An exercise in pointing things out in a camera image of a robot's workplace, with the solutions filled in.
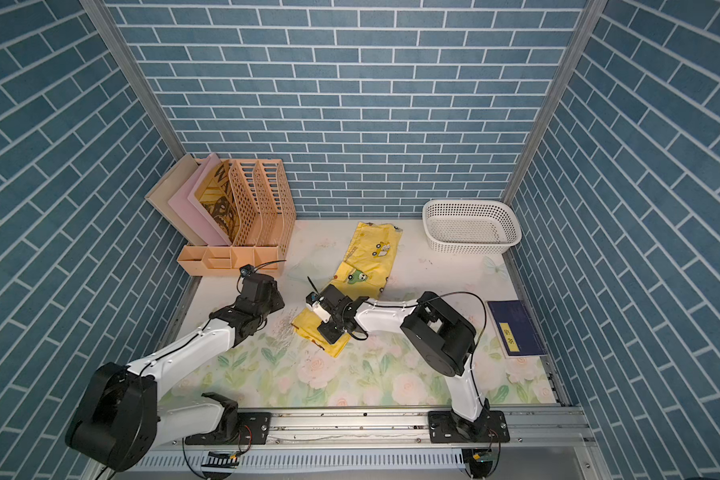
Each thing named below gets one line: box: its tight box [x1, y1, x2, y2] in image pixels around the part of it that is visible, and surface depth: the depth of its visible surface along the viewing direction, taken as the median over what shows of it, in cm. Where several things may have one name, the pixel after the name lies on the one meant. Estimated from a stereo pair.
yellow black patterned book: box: [194, 160, 236, 243], surface depth 101 cm
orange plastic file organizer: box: [177, 159, 297, 277], surface depth 106 cm
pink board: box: [168, 153, 232, 246], surface depth 94 cm
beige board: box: [144, 153, 207, 247], surface depth 93 cm
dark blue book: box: [486, 300, 548, 359], surface depth 93 cm
